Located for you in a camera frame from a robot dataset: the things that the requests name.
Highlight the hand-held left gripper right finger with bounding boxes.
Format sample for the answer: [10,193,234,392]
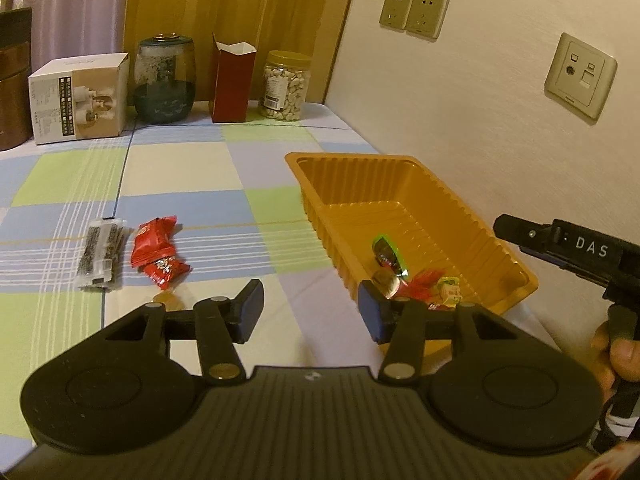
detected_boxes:
[357,280,541,381]

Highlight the wooden panel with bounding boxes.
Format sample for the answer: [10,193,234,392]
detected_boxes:
[122,0,363,106]

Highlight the blue glass jar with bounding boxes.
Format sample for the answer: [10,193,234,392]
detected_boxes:
[132,34,196,125]

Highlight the orange plastic tray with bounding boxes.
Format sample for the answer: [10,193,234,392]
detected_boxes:
[285,152,540,318]

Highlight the yellow green candy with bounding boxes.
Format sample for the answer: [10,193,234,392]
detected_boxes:
[434,276,462,309]

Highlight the brown thermos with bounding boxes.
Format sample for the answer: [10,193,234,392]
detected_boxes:
[0,8,33,152]

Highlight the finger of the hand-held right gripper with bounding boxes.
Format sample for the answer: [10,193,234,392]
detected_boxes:
[492,214,556,256]
[520,246,571,267]

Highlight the beige data wall plate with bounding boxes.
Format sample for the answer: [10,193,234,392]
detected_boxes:
[544,32,618,121]

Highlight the red printed cloth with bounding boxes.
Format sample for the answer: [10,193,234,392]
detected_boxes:
[575,442,640,480]

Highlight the small red candy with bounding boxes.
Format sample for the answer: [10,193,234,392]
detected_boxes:
[145,256,192,291]

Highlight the plastic jar of nuts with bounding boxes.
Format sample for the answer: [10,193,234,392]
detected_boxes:
[259,50,312,122]

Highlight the dark red carton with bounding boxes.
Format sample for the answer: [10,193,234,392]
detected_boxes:
[209,32,258,124]

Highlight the checkered tablecloth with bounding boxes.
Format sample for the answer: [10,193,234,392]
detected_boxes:
[0,101,568,466]

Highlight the person's right hand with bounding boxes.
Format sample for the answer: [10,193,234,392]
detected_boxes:
[590,320,640,403]

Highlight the pink curtain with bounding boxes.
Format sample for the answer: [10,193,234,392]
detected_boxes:
[0,0,133,73]

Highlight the large red snack packet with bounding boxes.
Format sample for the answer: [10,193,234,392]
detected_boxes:
[131,216,178,268]

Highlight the white cardboard box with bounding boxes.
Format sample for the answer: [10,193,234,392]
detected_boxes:
[28,52,131,146]

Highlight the beige wall socket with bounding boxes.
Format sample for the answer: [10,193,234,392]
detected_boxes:
[378,0,415,31]
[406,0,449,40]

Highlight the black striped snack packet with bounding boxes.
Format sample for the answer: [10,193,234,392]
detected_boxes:
[77,217,127,291]

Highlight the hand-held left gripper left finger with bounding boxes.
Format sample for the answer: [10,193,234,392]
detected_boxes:
[102,279,265,386]

